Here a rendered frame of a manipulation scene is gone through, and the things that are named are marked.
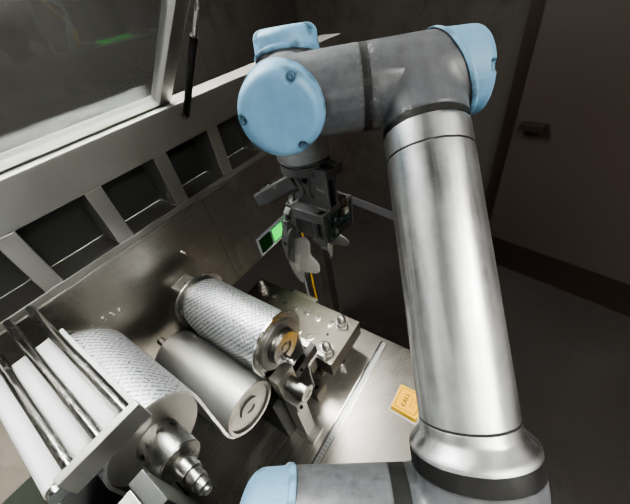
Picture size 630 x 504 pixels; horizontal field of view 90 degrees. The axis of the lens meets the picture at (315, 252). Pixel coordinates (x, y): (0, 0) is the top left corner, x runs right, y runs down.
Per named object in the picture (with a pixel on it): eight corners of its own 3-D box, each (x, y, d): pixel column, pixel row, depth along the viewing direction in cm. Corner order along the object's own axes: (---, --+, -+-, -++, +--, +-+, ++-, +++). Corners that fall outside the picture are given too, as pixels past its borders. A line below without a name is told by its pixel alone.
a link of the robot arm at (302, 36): (240, 34, 32) (254, 29, 38) (265, 142, 38) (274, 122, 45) (317, 20, 31) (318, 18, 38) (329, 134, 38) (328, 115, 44)
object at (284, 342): (300, 327, 68) (292, 359, 69) (293, 324, 69) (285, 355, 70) (279, 333, 62) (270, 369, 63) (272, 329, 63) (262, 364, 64)
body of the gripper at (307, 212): (326, 252, 47) (315, 176, 39) (284, 236, 51) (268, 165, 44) (355, 226, 51) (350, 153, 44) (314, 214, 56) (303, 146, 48)
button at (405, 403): (415, 423, 83) (416, 419, 81) (390, 409, 86) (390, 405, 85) (425, 400, 87) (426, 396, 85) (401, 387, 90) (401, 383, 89)
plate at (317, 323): (333, 376, 89) (331, 365, 85) (235, 320, 109) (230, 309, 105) (360, 333, 98) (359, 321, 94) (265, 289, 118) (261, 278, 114)
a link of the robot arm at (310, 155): (259, 134, 42) (300, 116, 46) (267, 167, 44) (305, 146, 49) (301, 140, 37) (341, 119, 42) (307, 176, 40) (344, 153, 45)
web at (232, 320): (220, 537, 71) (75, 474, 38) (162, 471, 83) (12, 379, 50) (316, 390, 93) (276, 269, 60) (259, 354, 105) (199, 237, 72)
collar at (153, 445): (172, 491, 45) (150, 479, 40) (149, 465, 48) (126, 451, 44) (206, 448, 48) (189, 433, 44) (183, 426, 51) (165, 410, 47)
